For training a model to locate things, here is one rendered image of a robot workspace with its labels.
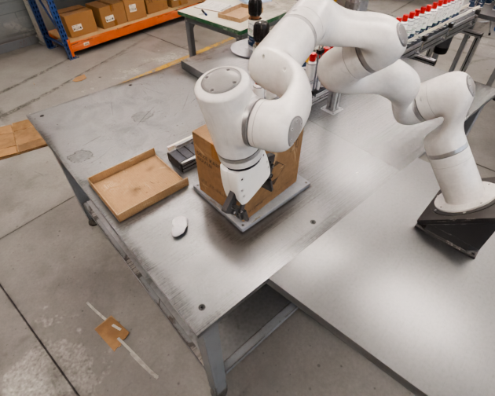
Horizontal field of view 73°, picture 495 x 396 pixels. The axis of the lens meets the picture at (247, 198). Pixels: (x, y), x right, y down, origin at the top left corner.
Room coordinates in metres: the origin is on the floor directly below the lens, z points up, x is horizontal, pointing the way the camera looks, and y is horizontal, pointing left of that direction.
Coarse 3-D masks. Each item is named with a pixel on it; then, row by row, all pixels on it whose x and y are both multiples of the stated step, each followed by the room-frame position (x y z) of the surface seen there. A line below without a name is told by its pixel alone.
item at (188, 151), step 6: (318, 90) 1.66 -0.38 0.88; (192, 144) 1.19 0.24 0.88; (174, 150) 1.14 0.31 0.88; (180, 150) 1.14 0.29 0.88; (186, 150) 1.14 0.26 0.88; (192, 150) 1.14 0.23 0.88; (174, 156) 1.10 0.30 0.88; (180, 156) 1.10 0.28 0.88; (186, 156) 1.10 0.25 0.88; (180, 162) 1.07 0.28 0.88
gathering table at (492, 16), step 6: (468, 0) 3.26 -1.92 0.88; (474, 6) 3.09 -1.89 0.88; (486, 6) 3.09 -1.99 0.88; (492, 6) 3.09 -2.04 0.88; (486, 12) 2.95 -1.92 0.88; (492, 12) 2.95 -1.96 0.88; (480, 18) 2.91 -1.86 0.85; (486, 18) 2.87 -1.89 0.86; (492, 18) 2.84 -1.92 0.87; (474, 24) 3.51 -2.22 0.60; (468, 36) 3.51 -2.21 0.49; (462, 42) 3.52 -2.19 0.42; (462, 48) 3.50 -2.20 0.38; (438, 54) 3.11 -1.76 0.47; (456, 54) 3.52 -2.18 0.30; (456, 60) 3.50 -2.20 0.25; (492, 78) 2.71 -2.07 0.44; (486, 84) 2.72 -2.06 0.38; (492, 84) 2.71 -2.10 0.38
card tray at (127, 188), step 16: (128, 160) 1.09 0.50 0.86; (144, 160) 1.13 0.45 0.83; (160, 160) 1.13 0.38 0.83; (96, 176) 1.00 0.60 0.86; (112, 176) 1.03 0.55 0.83; (128, 176) 1.03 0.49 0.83; (144, 176) 1.03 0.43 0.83; (160, 176) 1.03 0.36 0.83; (176, 176) 1.03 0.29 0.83; (96, 192) 0.94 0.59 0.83; (112, 192) 0.93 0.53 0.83; (128, 192) 0.93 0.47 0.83; (144, 192) 0.93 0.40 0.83; (160, 192) 0.90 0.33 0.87; (112, 208) 0.82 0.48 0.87; (128, 208) 0.82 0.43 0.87; (144, 208) 0.85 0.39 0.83
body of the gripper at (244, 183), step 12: (264, 156) 0.51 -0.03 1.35; (228, 168) 0.47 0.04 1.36; (252, 168) 0.48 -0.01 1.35; (264, 168) 0.51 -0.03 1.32; (228, 180) 0.46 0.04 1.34; (240, 180) 0.45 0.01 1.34; (252, 180) 0.48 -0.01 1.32; (264, 180) 0.51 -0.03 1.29; (228, 192) 0.47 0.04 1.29; (240, 192) 0.45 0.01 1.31; (252, 192) 0.48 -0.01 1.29
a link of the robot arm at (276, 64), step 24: (288, 24) 0.67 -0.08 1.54; (264, 48) 0.60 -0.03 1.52; (288, 48) 0.61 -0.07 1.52; (312, 48) 0.67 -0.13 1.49; (264, 72) 0.58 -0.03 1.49; (288, 72) 0.52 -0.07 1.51; (288, 96) 0.45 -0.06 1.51; (264, 120) 0.42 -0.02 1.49; (288, 120) 0.42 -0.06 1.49; (264, 144) 0.41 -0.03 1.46; (288, 144) 0.41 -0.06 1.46
